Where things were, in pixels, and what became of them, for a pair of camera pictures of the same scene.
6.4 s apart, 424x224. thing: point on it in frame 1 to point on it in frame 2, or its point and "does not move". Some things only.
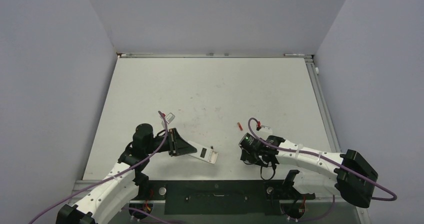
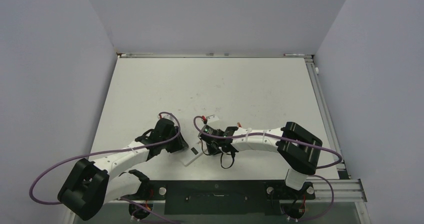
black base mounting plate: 232,197 does not move
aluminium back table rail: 214,55 does not move
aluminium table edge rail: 322,106 does not move
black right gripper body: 252,157 to 213,148
